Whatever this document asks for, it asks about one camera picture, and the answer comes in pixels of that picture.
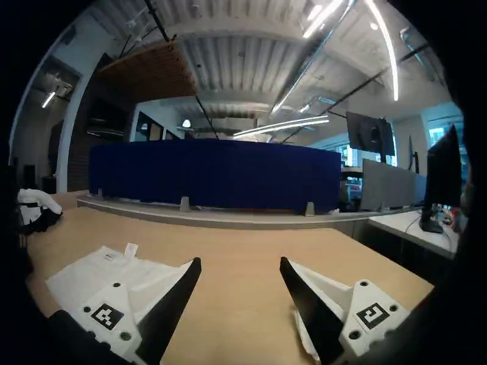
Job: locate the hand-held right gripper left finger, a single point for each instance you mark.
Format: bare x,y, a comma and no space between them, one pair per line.
114,304

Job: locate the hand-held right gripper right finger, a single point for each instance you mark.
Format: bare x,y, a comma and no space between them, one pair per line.
354,304

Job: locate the white towel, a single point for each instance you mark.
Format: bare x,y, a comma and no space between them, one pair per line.
95,272

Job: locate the black monitor on arm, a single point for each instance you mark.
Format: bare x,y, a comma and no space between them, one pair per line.
367,133

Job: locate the white desk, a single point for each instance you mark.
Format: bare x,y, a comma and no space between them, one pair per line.
414,232

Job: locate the grey desk screen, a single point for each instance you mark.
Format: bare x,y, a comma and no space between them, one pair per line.
388,186

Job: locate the heap of white towels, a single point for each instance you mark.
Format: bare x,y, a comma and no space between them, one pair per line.
38,198

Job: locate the black monitor on stand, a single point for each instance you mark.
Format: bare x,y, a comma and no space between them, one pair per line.
443,171

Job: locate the thin black monitor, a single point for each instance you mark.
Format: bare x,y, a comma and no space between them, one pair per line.
412,154

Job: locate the blue desk screen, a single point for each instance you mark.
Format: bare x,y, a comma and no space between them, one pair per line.
213,175

